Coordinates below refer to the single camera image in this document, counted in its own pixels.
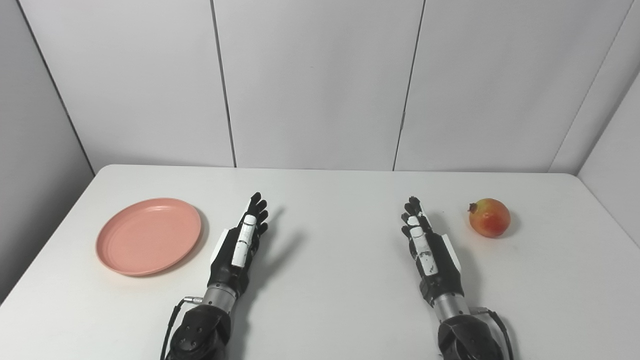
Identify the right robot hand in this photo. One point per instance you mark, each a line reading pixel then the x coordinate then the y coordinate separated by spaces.
pixel 435 260

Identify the red yellow pomegranate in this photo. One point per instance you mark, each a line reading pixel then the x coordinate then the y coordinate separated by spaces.
pixel 490 217

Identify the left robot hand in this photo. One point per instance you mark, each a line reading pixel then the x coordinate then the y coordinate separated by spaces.
pixel 235 260

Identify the pink round plate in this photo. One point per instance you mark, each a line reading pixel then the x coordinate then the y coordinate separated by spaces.
pixel 149 236

